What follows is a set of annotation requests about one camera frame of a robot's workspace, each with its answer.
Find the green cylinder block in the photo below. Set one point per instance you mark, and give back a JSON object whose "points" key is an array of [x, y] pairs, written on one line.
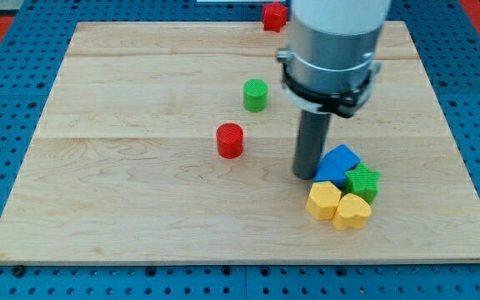
{"points": [[255, 93]]}

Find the yellow heart block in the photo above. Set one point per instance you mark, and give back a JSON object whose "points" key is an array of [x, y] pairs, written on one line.
{"points": [[352, 212]]}

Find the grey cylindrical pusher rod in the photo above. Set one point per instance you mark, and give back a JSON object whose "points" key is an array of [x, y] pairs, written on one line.
{"points": [[311, 137]]}

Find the blue cube block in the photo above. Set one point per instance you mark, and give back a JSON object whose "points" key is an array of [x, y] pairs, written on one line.
{"points": [[342, 157]]}

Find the light wooden board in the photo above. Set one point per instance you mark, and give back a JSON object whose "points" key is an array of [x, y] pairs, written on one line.
{"points": [[123, 167]]}

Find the red cylinder block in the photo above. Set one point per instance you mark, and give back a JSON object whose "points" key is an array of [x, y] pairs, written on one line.
{"points": [[229, 140]]}

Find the green star block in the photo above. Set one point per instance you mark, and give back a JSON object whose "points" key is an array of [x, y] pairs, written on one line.
{"points": [[363, 182]]}

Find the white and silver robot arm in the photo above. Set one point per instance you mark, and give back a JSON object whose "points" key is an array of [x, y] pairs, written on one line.
{"points": [[328, 63]]}

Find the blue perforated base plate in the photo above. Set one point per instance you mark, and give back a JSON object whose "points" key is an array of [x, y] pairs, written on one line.
{"points": [[31, 53]]}

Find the yellow pentagon block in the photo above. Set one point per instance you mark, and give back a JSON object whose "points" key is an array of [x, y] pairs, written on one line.
{"points": [[323, 200]]}

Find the blue triangular block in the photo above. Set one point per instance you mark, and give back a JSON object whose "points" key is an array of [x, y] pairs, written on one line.
{"points": [[328, 171]]}

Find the red star block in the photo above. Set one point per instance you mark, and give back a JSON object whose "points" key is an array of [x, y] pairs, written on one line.
{"points": [[274, 16]]}

